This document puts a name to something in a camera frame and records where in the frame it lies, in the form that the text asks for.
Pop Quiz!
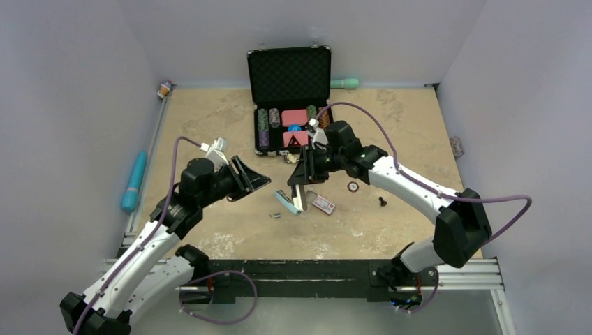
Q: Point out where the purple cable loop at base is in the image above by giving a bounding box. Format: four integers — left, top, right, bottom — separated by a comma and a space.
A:
179, 268, 260, 325

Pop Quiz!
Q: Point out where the red poker chip on table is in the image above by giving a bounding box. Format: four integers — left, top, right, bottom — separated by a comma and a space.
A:
347, 181, 360, 193

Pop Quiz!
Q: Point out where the blue cylinder tool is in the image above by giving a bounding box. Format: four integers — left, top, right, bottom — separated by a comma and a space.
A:
121, 151, 147, 213

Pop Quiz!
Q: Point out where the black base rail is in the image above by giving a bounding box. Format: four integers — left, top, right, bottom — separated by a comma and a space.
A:
99, 257, 505, 306

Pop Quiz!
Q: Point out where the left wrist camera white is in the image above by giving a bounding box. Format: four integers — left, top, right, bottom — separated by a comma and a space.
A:
200, 137, 228, 172

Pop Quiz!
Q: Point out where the mint green flashlight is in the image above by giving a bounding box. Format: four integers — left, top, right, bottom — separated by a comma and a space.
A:
330, 78, 360, 90

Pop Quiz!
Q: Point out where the light blue stapler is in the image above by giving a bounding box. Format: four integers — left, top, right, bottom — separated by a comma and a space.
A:
274, 185, 308, 215

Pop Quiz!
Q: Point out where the small orange bottle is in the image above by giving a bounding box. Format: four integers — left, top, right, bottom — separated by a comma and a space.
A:
156, 80, 175, 99

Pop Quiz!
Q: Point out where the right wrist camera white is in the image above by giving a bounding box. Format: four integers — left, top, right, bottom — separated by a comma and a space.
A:
306, 118, 328, 150

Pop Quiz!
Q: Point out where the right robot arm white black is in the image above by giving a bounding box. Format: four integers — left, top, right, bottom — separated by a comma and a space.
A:
287, 121, 492, 284

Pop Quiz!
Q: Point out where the black poker chip case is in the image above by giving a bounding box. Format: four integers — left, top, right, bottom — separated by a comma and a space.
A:
246, 45, 332, 156

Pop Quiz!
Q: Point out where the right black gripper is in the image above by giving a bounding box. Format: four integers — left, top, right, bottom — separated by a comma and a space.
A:
288, 144, 346, 186

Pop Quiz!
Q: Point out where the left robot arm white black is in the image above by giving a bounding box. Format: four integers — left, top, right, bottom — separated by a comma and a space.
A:
60, 156, 271, 334

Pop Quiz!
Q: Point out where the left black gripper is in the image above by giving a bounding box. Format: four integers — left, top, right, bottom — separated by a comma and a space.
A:
198, 155, 270, 208

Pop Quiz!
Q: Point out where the red white staple box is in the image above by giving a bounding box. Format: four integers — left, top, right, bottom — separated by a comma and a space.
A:
306, 190, 336, 215

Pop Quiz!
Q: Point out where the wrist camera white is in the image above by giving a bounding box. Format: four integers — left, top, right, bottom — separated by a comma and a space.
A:
200, 137, 228, 172
306, 118, 328, 150

